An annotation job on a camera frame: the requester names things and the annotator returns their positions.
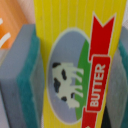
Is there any grey teal gripper right finger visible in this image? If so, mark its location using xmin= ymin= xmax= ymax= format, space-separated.
xmin=101 ymin=27 xmax=128 ymax=128

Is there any yellow butter box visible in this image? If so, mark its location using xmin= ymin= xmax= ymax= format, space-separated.
xmin=33 ymin=0 xmax=119 ymax=128

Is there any grey teal gripper left finger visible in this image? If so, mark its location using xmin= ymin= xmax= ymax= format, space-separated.
xmin=0 ymin=24 xmax=44 ymax=128

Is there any orange bread loaf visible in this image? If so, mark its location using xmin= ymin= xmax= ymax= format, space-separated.
xmin=0 ymin=0 xmax=27 ymax=49

